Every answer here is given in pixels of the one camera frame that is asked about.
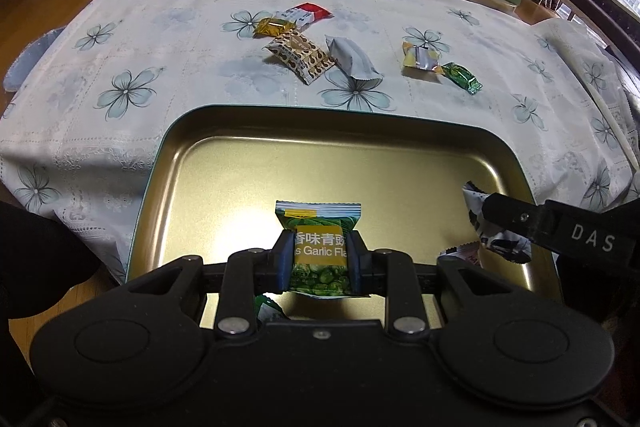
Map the green white snack packet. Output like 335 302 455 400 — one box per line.
254 295 288 323

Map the green garlic peas packet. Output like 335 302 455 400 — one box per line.
274 200 361 299

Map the white hawthorn candy packet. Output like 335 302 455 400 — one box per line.
438 242 480 265

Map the black white cow packet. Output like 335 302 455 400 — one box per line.
462 181 532 265

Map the green foil candy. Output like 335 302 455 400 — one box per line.
436 63 483 95

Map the yellow silver snack packet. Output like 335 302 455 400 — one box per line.
402 42 440 72

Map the brown patterned biscuit packet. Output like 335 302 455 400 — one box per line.
265 29 335 86

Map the silver grey snack bar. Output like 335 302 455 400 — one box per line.
326 36 383 81

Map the gold candy wrapper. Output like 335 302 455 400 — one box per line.
254 17 296 38

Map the red white snack packet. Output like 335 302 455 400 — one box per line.
277 2 333 31

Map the gold metal tray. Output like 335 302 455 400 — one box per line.
126 104 561 331

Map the white floral tablecloth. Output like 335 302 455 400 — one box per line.
1 0 639 277

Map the blue chair cushion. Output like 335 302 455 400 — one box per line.
2 27 65 93

